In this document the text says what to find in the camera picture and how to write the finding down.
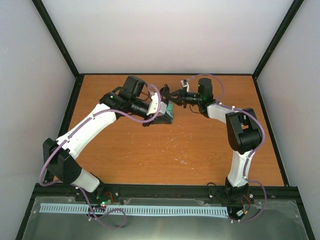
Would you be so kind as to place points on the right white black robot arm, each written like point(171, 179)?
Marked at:
point(245, 134)

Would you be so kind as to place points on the black aviator sunglasses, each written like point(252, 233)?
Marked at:
point(164, 92)

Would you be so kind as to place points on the grey-green glasses case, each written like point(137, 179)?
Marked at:
point(169, 112)

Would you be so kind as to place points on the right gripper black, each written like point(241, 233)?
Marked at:
point(181, 99)

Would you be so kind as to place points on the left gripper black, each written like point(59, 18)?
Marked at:
point(159, 119)

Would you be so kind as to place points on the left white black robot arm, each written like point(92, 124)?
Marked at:
point(136, 100)

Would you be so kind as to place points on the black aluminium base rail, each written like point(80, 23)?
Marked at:
point(207, 193)

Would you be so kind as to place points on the left black frame post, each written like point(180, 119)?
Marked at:
point(47, 20)

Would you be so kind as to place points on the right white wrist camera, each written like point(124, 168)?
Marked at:
point(185, 85)

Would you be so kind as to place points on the black frame post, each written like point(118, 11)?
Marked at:
point(281, 30)
point(47, 20)

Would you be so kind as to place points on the right black frame post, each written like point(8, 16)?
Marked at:
point(281, 30)

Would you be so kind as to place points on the light blue slotted cable duct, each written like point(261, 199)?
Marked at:
point(137, 210)

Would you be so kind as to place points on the clear acrylic cover plate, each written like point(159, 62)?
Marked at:
point(280, 220)

